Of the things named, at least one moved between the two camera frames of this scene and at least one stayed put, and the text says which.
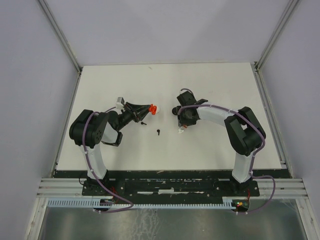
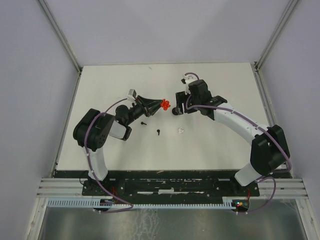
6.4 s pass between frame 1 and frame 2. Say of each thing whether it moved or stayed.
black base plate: stayed
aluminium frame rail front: stayed
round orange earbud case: moved
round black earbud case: stayed
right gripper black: moved
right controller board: stayed
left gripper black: moved
